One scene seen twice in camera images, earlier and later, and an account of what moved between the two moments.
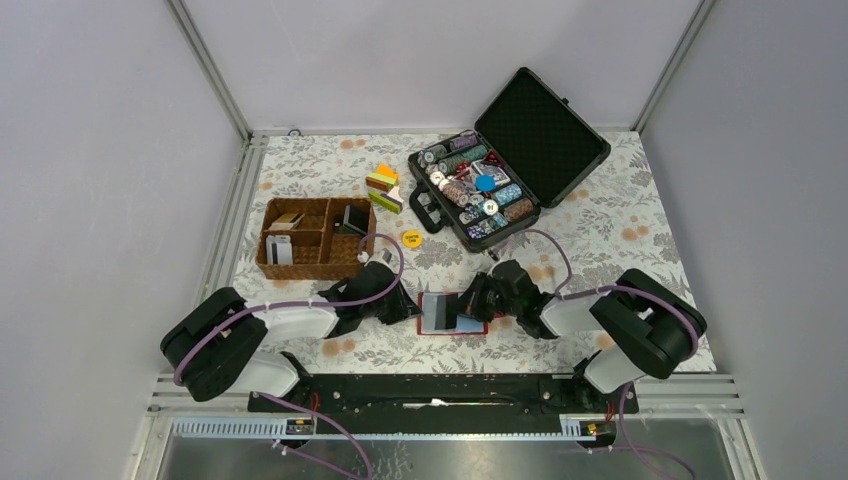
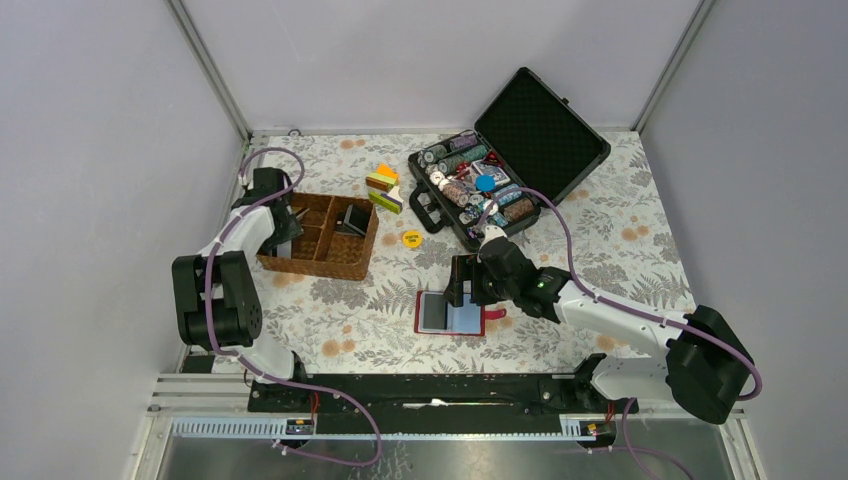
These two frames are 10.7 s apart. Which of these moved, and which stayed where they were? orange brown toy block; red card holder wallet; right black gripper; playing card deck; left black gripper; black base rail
Moved: right black gripper; left black gripper
Stayed: black base rail; playing card deck; red card holder wallet; orange brown toy block
